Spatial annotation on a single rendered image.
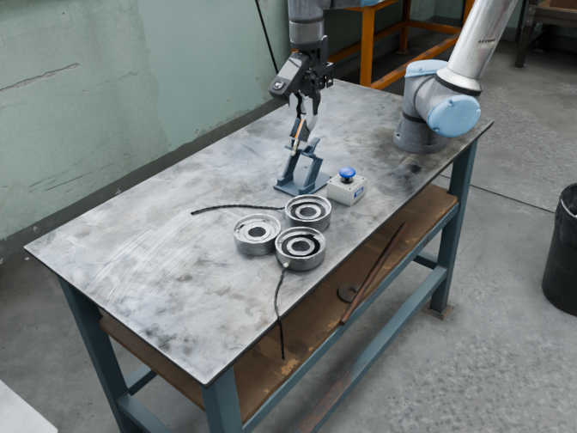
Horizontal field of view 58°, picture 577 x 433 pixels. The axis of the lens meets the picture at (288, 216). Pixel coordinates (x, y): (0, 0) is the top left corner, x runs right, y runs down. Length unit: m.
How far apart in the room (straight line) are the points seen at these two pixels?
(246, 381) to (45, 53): 1.75
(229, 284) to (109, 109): 1.79
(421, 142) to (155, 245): 0.75
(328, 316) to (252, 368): 0.24
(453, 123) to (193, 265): 0.69
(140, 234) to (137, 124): 1.65
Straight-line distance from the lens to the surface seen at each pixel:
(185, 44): 2.96
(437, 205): 1.74
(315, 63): 1.23
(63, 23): 2.56
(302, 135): 1.26
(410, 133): 1.49
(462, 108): 1.31
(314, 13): 1.17
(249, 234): 1.16
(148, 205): 1.34
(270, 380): 1.22
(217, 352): 0.96
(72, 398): 2.04
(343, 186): 1.26
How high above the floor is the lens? 1.53
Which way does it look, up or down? 36 degrees down
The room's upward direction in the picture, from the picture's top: 3 degrees counter-clockwise
